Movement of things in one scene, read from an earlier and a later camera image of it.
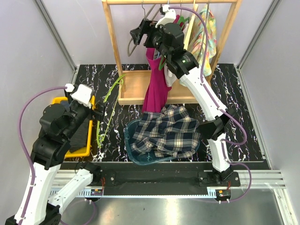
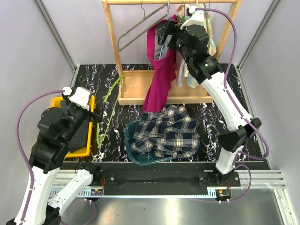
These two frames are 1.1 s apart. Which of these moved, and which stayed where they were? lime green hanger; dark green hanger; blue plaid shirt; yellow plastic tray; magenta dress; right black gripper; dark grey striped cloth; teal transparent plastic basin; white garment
Moved: right black gripper; dark green hanger; white garment
Stayed: lime green hanger; blue plaid shirt; magenta dress; dark grey striped cloth; yellow plastic tray; teal transparent plastic basin
